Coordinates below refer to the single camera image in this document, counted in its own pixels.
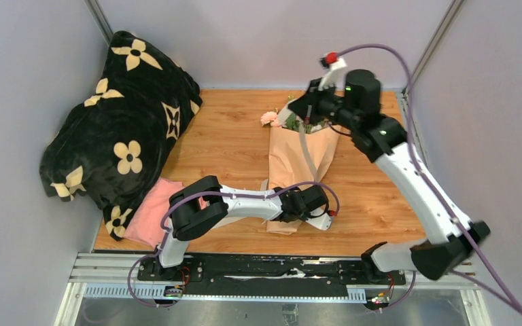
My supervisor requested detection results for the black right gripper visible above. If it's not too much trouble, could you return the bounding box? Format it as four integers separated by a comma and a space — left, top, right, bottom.
289, 77, 360, 131

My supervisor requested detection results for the pink fake rose stem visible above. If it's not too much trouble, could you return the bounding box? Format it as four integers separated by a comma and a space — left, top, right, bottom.
260, 111, 283, 128
277, 95, 328, 134

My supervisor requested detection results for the beige ribbon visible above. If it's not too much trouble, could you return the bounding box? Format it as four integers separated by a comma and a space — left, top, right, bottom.
298, 120, 321, 181

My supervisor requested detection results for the green and tan wrapping paper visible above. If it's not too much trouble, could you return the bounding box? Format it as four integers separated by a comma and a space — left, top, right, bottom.
260, 124, 342, 236

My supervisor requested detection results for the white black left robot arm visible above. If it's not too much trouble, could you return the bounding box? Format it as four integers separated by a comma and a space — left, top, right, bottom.
154, 175, 340, 280

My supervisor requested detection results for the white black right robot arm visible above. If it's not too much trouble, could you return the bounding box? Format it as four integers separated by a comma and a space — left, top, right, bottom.
288, 69, 490, 284

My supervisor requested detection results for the black blanket with cream flowers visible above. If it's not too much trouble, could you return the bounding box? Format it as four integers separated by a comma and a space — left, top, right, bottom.
39, 31, 203, 241

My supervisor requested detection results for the pink folded cloth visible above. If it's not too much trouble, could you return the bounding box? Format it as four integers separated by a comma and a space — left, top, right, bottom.
124, 177, 184, 247

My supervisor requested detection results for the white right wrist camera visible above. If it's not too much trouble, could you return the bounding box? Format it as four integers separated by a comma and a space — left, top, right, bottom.
318, 52, 347, 91

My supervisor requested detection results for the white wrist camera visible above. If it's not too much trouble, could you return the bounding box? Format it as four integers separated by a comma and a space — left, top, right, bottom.
306, 208, 336, 231
318, 52, 347, 91

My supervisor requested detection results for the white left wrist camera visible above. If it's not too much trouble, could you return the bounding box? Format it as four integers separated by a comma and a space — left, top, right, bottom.
306, 208, 336, 231

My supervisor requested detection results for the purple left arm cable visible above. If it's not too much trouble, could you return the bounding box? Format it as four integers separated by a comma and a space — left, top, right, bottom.
127, 181, 341, 309

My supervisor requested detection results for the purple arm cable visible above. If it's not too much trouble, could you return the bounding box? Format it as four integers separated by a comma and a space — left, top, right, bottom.
324, 43, 522, 318
127, 181, 341, 309

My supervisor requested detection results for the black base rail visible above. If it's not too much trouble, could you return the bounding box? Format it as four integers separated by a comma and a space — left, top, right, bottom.
69, 253, 475, 305

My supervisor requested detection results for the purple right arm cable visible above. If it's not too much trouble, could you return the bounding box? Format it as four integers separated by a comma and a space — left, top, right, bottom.
324, 43, 522, 318

